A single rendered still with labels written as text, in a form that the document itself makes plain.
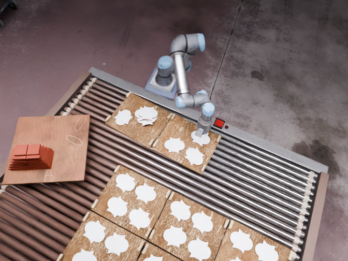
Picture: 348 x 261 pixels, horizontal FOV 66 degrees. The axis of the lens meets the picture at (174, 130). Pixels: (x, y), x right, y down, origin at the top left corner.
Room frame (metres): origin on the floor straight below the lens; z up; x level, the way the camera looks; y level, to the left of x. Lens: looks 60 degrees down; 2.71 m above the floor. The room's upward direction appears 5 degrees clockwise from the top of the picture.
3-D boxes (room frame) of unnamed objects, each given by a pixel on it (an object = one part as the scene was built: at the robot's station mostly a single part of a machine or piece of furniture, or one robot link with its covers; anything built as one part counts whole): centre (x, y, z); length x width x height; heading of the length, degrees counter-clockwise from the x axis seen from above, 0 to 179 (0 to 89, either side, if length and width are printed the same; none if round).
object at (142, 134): (1.10, 0.28, 0.93); 0.41 x 0.35 x 0.02; 64
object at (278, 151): (1.19, -0.18, 0.89); 2.08 x 0.09 x 0.06; 69
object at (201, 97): (1.07, -0.16, 1.29); 0.11 x 0.11 x 0.08; 17
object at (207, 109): (0.98, -0.20, 1.29); 0.09 x 0.08 x 0.11; 17
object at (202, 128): (0.96, -0.19, 1.14); 0.12 x 0.09 x 0.16; 152
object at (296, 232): (0.70, 0.01, 0.90); 1.95 x 0.05 x 0.05; 69
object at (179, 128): (0.93, -0.11, 0.93); 0.41 x 0.35 x 0.02; 66
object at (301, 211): (0.84, -0.05, 0.90); 1.95 x 0.05 x 0.05; 69
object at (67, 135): (0.74, 0.83, 1.03); 0.50 x 0.50 x 0.02; 9
